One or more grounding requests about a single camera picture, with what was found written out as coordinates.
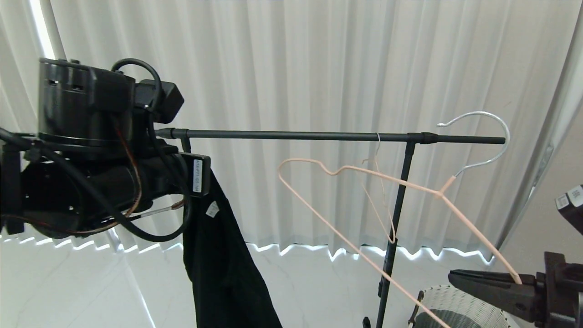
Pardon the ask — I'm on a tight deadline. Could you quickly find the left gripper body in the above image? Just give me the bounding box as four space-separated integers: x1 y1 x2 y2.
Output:
20 153 212 238

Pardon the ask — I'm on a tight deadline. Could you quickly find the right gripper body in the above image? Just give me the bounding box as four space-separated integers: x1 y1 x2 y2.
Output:
537 251 583 328

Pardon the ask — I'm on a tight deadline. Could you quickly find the pink clothes hanger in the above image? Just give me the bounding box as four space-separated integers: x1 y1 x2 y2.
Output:
361 133 397 244
278 111 523 328

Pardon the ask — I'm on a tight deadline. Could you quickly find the black short-sleeved shirt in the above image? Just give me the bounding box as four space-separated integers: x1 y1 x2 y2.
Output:
182 169 283 328

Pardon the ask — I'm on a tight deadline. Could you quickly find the white laundry basket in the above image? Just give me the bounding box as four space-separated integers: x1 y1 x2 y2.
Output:
408 285 520 328

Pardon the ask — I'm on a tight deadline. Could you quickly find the black clothes rack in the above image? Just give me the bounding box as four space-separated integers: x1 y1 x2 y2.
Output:
155 128 506 328

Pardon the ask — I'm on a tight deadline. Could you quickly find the white curtain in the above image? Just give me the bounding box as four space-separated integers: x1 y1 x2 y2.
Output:
0 0 583 262

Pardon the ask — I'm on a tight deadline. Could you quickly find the black cable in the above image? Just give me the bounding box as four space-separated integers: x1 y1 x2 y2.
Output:
0 58 194 243

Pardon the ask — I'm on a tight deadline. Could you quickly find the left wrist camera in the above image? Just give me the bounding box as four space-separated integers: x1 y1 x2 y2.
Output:
130 78 185 153

